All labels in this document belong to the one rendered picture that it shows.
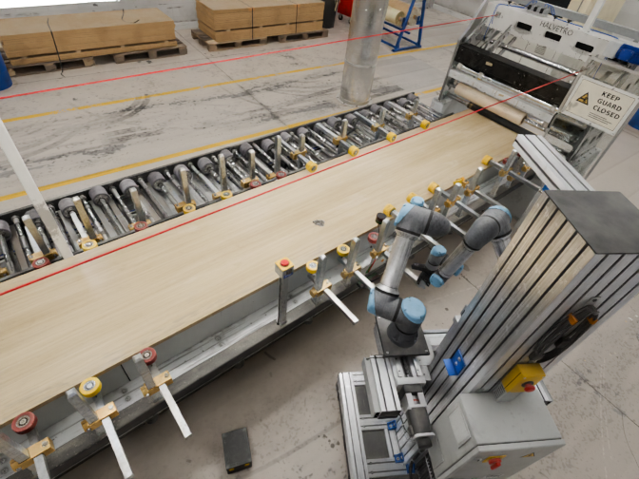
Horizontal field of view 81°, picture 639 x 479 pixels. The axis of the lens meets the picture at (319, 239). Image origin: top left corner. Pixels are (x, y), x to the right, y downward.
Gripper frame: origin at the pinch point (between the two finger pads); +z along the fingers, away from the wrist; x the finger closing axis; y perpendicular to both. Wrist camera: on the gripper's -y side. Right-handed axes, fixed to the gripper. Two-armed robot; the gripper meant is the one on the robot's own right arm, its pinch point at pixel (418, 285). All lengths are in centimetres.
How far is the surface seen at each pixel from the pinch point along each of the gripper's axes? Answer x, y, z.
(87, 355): -171, -60, -8
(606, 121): 222, -5, -53
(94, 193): -133, -185, -2
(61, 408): -191, -54, 12
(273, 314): -78, -45, 21
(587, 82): 222, -34, -74
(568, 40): 253, -74, -90
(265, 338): -94, -30, 13
